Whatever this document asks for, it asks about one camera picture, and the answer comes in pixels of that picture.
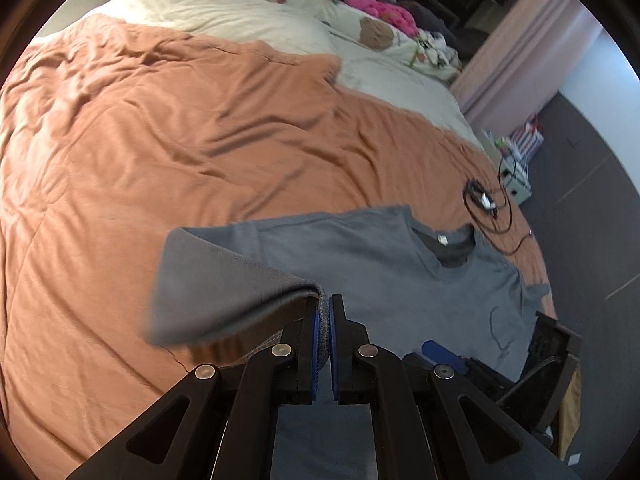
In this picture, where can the pink fluffy garment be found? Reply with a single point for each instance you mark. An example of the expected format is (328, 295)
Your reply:
(389, 13)

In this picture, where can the right pink curtain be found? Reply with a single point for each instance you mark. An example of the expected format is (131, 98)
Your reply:
(523, 63)

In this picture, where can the white bedside drawer cabinet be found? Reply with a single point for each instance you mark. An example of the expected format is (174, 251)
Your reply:
(509, 164)

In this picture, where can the grey t-shirt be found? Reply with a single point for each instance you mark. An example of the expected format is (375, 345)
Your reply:
(404, 281)

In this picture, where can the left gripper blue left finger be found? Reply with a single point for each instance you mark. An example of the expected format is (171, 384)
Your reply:
(307, 353)

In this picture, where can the bear print pillow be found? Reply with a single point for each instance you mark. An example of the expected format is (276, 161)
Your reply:
(368, 31)

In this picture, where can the cream bed sheet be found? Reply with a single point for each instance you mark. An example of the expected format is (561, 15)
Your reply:
(288, 30)

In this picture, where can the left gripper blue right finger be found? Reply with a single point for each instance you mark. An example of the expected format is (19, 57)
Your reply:
(346, 337)

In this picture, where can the orange-brown blanket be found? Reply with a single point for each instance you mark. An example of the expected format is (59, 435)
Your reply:
(114, 134)

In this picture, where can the folded mustard garment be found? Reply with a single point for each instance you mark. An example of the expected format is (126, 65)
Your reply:
(570, 414)

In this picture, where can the black white patterned cloth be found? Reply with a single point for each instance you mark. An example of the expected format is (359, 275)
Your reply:
(432, 50)

